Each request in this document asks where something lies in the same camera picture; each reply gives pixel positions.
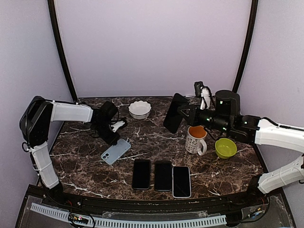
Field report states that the lime green bowl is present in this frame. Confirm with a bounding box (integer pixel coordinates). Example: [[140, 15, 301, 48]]
[[215, 138, 237, 159]]

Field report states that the black front rail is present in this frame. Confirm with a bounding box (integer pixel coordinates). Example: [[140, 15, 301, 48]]
[[64, 192, 247, 213]]

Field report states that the white slotted cable duct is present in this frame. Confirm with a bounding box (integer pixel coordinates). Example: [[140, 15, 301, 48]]
[[30, 203, 227, 228]]

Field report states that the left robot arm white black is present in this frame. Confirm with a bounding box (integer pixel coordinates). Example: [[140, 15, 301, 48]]
[[19, 96, 127, 190]]

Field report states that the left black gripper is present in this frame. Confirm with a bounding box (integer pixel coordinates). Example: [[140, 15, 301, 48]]
[[92, 121, 120, 145]]

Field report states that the small dark phone case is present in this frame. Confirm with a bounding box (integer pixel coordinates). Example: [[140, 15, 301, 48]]
[[163, 93, 189, 133]]

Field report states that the left black frame post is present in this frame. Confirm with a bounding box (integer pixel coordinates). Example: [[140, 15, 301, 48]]
[[47, 0, 78, 103]]

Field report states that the light blue phone case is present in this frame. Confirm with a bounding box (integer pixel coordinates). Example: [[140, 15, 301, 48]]
[[101, 139, 131, 165]]

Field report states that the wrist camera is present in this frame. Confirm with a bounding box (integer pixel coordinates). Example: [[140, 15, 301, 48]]
[[110, 119, 127, 133], [194, 81, 212, 110]]

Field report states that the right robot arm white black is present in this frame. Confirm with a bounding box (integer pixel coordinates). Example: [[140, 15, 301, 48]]
[[177, 90, 304, 206]]

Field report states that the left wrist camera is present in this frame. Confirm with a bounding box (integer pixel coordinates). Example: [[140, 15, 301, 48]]
[[110, 119, 127, 133]]

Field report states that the purple smartphone dark screen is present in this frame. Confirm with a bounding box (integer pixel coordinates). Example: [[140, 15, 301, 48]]
[[154, 161, 172, 191]]

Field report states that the light blue smartphone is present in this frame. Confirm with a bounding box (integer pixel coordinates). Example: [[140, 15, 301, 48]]
[[172, 166, 191, 199]]

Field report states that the white patterned mug yellow inside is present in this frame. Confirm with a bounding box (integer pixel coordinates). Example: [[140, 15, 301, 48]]
[[185, 126, 207, 156]]

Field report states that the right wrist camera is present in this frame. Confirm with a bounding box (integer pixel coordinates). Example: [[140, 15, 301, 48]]
[[194, 81, 212, 110]]

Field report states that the white fluted ceramic bowl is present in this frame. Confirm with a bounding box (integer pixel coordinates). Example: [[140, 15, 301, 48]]
[[128, 100, 152, 120]]

